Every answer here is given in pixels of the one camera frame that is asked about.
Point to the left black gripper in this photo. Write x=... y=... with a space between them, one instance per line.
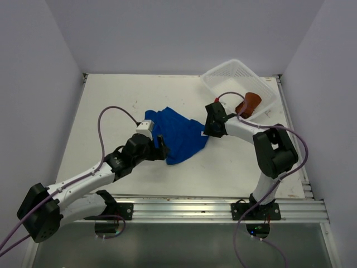
x=159 y=153

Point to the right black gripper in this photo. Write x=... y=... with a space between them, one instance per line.
x=208 y=131

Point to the blue towel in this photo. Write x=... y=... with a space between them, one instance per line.
x=183 y=137

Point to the brown orange towel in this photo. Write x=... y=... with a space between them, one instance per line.
x=246 y=108

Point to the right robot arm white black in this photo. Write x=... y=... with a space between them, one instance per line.
x=274 y=150

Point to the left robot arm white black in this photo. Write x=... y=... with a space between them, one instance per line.
x=45 y=209

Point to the white plastic basket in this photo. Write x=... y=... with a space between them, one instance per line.
x=234 y=76

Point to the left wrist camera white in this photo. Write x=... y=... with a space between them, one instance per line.
x=145 y=128

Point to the aluminium front rail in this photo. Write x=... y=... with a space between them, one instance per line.
x=161 y=209

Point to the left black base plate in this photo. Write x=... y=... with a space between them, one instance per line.
x=116 y=212

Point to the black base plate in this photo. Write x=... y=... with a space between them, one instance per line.
x=270 y=211
x=116 y=212

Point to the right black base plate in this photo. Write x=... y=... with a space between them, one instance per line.
x=270 y=211

